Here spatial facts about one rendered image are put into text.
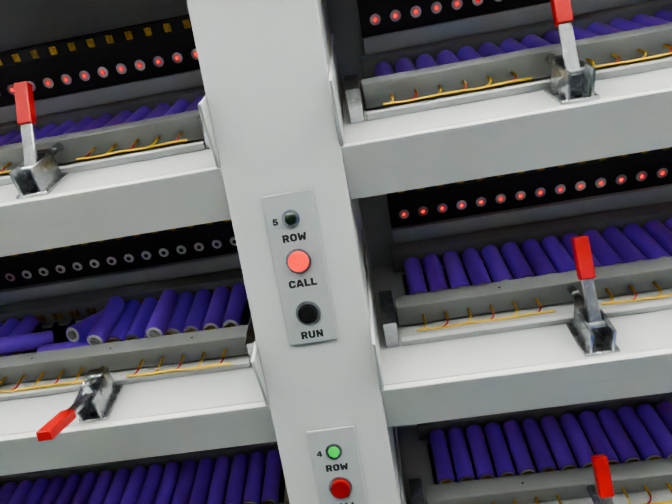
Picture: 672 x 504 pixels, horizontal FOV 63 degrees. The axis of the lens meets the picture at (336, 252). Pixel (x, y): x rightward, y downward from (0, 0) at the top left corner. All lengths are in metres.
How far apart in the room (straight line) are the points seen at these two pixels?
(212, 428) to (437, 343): 0.21
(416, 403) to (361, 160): 0.21
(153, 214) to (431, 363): 0.26
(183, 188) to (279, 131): 0.09
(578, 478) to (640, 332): 0.17
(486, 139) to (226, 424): 0.32
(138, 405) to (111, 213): 0.17
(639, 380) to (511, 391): 0.10
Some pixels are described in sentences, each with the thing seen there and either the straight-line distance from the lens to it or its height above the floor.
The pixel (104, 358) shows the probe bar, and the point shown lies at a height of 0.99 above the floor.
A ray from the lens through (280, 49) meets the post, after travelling 0.43.
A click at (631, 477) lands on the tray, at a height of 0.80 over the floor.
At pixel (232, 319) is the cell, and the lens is 0.55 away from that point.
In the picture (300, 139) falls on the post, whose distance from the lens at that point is 0.42.
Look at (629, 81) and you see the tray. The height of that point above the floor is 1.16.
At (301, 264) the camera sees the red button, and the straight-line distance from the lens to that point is 0.43.
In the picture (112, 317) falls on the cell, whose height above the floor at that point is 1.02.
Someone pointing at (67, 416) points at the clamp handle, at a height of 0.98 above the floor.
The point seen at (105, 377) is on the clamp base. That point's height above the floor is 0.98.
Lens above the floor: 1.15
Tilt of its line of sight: 10 degrees down
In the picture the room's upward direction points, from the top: 10 degrees counter-clockwise
